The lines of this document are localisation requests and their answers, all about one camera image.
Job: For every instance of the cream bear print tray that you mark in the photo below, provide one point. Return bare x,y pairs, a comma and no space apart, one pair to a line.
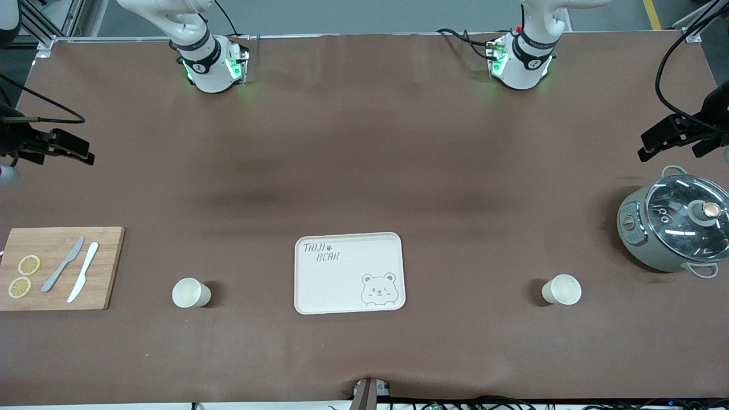
347,279

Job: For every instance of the grey plastic knife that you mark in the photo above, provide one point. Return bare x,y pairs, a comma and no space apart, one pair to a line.
62,265

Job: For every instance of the aluminium frame struts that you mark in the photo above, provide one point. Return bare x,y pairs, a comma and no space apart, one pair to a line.
45,25

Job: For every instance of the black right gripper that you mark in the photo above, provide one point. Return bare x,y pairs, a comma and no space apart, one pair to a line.
12,140

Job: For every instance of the brown table cover mat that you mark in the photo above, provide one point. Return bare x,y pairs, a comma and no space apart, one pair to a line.
364,142

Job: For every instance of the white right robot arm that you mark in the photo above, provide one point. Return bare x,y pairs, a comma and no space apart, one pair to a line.
208,74

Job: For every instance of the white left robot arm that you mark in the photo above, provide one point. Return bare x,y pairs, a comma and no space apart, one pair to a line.
521,71

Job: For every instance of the yellow lemon slice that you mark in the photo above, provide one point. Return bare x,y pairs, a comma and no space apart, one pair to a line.
20,287
29,265

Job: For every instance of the glass pot lid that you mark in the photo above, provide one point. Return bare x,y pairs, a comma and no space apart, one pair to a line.
678,205

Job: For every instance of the aluminium table edge rail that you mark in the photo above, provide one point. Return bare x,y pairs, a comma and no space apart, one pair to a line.
114,39

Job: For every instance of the white plastic cup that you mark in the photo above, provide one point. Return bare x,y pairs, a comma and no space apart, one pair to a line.
191,293
562,289

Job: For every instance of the grey metal clamp bracket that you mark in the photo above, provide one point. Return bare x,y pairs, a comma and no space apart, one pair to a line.
364,394

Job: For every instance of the wooden cutting board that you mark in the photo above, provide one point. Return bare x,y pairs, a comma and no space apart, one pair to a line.
105,250

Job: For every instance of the white plastic knife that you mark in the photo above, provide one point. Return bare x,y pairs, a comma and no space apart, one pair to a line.
84,270

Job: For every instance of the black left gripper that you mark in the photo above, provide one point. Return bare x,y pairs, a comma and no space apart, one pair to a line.
713,111

